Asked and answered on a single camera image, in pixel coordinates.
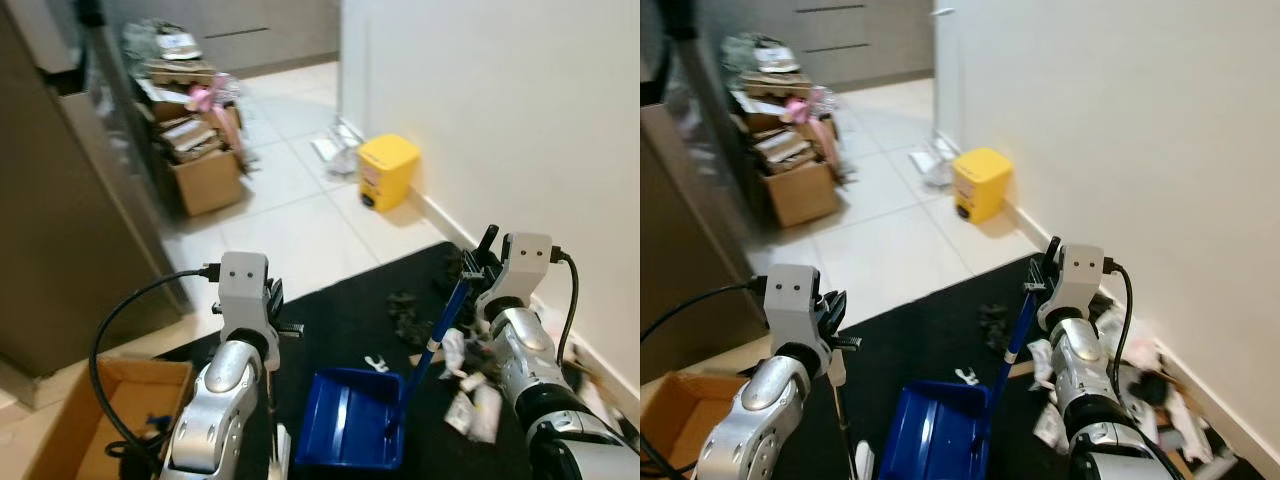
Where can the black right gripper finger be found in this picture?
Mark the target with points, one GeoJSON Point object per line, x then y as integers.
{"type": "Point", "coordinates": [489, 242]}
{"type": "Point", "coordinates": [1053, 250]}

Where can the blue plastic dustpan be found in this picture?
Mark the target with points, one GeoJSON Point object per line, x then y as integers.
{"type": "Point", "coordinates": [345, 415]}
{"type": "Point", "coordinates": [930, 430]}

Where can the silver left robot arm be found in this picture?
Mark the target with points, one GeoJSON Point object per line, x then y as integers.
{"type": "Point", "coordinates": [215, 400]}
{"type": "Point", "coordinates": [770, 410]}

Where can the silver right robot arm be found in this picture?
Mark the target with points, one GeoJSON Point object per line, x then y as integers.
{"type": "Point", "coordinates": [525, 350]}
{"type": "Point", "coordinates": [1075, 360]}

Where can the black floor mat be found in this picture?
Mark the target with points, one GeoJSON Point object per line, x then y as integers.
{"type": "Point", "coordinates": [340, 320]}
{"type": "Point", "coordinates": [930, 330]}

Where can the black crumpled cloth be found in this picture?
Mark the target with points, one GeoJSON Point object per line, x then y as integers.
{"type": "Point", "coordinates": [408, 318]}
{"type": "Point", "coordinates": [994, 325]}

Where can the yellow pedal bin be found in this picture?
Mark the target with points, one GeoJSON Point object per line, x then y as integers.
{"type": "Point", "coordinates": [388, 165]}
{"type": "Point", "coordinates": [982, 180]}

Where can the cardboard box full of scraps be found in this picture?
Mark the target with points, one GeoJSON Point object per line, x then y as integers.
{"type": "Point", "coordinates": [210, 185]}
{"type": "Point", "coordinates": [800, 195]}

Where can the clear crumpled plastic bag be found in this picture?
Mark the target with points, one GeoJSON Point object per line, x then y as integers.
{"type": "Point", "coordinates": [940, 175]}
{"type": "Point", "coordinates": [347, 163]}

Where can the white crumpled plastic wrapper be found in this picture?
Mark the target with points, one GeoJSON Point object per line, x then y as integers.
{"type": "Point", "coordinates": [1050, 425]}
{"type": "Point", "coordinates": [478, 410]}

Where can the white flat mop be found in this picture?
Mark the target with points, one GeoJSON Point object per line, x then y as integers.
{"type": "Point", "coordinates": [928, 158]}
{"type": "Point", "coordinates": [330, 148]}

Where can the grey steel fridge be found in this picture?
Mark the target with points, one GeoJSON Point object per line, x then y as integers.
{"type": "Point", "coordinates": [680, 220]}
{"type": "Point", "coordinates": [60, 220]}

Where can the flat brown cardboard carton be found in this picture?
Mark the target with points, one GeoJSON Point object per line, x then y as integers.
{"type": "Point", "coordinates": [180, 73]}
{"type": "Point", "coordinates": [772, 82]}

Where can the grey drawer cabinet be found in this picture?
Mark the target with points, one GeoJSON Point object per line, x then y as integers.
{"type": "Point", "coordinates": [860, 40]}
{"type": "Point", "coordinates": [270, 30]}

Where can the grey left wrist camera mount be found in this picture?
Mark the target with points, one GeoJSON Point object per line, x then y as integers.
{"type": "Point", "coordinates": [795, 300]}
{"type": "Point", "coordinates": [245, 290]}

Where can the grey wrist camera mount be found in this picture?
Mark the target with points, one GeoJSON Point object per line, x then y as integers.
{"type": "Point", "coordinates": [245, 290]}
{"type": "Point", "coordinates": [1078, 275]}
{"type": "Point", "coordinates": [795, 300]}
{"type": "Point", "coordinates": [525, 262]}

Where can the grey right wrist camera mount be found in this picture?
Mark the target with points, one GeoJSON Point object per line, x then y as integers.
{"type": "Point", "coordinates": [1078, 275]}
{"type": "Point", "coordinates": [525, 262]}

